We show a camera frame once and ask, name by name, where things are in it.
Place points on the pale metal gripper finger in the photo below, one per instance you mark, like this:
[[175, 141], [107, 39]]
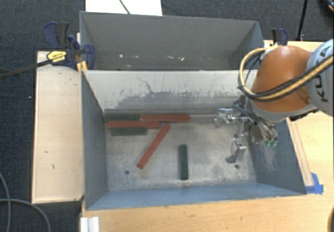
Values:
[[225, 117], [238, 148]]

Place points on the red-brown flat block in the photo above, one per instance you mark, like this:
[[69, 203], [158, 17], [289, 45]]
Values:
[[165, 117], [133, 124], [154, 146]]

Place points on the grey metal bin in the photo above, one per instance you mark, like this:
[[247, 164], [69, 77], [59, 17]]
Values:
[[167, 90]]

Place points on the pale wood flat board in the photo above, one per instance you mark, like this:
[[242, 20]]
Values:
[[57, 134]]

